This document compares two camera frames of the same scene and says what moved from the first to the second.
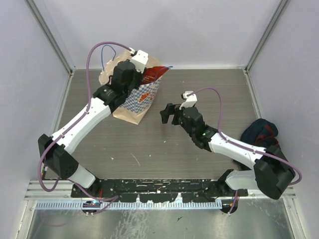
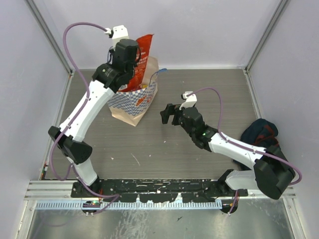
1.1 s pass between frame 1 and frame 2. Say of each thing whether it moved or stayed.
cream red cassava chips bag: moved
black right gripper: stayed
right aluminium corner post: stayed
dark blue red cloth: stayed
